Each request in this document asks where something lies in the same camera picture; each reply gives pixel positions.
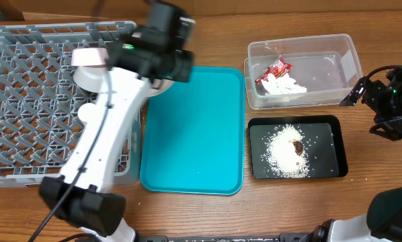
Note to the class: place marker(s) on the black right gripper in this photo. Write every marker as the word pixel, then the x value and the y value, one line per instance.
pixel 372 99

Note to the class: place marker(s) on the grey dishwasher rack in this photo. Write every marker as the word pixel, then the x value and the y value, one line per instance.
pixel 39 100

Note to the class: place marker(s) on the small pink-white bowl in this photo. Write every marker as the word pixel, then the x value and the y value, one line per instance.
pixel 83 57

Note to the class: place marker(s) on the large white round plate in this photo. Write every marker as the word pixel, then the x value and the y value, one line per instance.
pixel 159 86

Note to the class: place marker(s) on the grey-green bowl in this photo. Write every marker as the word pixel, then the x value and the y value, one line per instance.
pixel 89 78

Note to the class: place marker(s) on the white napkin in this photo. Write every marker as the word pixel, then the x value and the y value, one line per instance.
pixel 282 85

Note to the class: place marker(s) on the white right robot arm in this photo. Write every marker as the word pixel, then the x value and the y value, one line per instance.
pixel 382 222

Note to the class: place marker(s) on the teal plastic tray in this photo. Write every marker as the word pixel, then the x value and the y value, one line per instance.
pixel 194 138

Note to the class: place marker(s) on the red snack wrapper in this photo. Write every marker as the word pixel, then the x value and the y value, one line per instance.
pixel 278 68

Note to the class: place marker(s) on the pile of white rice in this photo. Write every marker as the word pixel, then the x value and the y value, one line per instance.
pixel 279 158

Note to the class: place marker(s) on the brown food scrap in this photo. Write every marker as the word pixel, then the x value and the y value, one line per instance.
pixel 298 147

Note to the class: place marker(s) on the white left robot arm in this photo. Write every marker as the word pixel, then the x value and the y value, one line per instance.
pixel 138 65

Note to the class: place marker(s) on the black waste tray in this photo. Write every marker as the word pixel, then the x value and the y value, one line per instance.
pixel 327 155

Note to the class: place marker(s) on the clear plastic waste bin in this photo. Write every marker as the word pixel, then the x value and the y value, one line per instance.
pixel 326 66

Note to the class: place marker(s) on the white plastic cup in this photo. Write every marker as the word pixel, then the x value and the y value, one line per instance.
pixel 86 112

